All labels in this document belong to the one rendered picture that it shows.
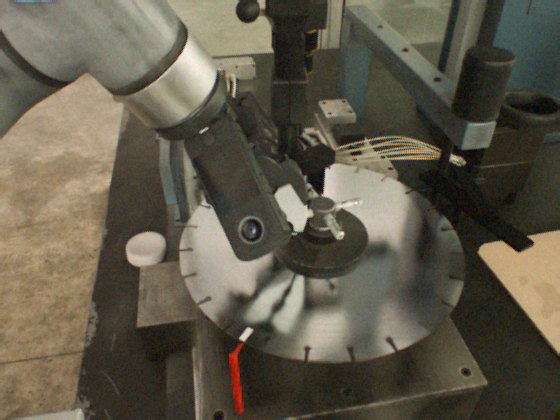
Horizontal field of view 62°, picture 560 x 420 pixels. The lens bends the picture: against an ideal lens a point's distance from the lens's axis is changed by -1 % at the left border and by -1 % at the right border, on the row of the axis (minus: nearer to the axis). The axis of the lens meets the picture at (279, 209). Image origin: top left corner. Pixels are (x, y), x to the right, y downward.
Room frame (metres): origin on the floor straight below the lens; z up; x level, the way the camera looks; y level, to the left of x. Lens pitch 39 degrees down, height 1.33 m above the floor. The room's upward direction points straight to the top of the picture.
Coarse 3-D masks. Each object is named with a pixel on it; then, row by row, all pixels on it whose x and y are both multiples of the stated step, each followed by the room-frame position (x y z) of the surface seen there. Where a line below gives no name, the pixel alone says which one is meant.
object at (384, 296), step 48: (336, 192) 0.50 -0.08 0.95; (384, 192) 0.50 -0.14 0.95; (192, 240) 0.41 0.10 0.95; (384, 240) 0.41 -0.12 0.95; (432, 240) 0.41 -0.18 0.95; (192, 288) 0.33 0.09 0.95; (240, 288) 0.33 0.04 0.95; (288, 288) 0.33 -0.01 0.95; (336, 288) 0.33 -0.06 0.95; (384, 288) 0.33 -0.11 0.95; (432, 288) 0.33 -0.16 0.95; (240, 336) 0.27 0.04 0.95; (288, 336) 0.27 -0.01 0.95; (336, 336) 0.27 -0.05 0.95; (384, 336) 0.27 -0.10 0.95
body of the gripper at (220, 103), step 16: (224, 80) 0.36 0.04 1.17; (224, 96) 0.34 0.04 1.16; (240, 96) 0.41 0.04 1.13; (208, 112) 0.32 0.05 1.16; (224, 112) 0.38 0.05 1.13; (240, 112) 0.39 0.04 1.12; (256, 112) 0.39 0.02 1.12; (160, 128) 0.33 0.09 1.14; (176, 128) 0.32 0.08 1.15; (192, 128) 0.32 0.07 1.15; (256, 128) 0.36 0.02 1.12; (272, 128) 0.41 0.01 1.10; (256, 144) 0.35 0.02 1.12; (272, 160) 0.35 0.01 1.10; (272, 176) 0.35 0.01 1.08
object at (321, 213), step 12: (312, 192) 0.43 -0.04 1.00; (312, 204) 0.41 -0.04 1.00; (324, 204) 0.41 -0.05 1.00; (336, 204) 0.41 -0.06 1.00; (348, 204) 0.41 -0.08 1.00; (360, 204) 0.42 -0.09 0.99; (312, 216) 0.40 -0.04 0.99; (324, 216) 0.39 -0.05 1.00; (324, 228) 0.39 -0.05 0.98; (336, 228) 0.37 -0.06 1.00
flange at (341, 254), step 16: (352, 224) 0.42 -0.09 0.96; (304, 240) 0.39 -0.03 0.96; (320, 240) 0.39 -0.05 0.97; (336, 240) 0.39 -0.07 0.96; (352, 240) 0.39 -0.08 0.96; (288, 256) 0.37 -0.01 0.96; (304, 256) 0.37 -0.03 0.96; (320, 256) 0.37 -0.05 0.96; (336, 256) 0.37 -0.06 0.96; (352, 256) 0.37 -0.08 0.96; (320, 272) 0.35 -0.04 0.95
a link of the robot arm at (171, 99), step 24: (192, 48) 0.33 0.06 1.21; (168, 72) 0.31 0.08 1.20; (192, 72) 0.32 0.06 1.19; (216, 72) 0.34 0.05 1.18; (120, 96) 0.31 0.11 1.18; (144, 96) 0.30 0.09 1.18; (168, 96) 0.31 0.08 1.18; (192, 96) 0.32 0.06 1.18; (144, 120) 0.32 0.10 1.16; (168, 120) 0.31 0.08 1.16
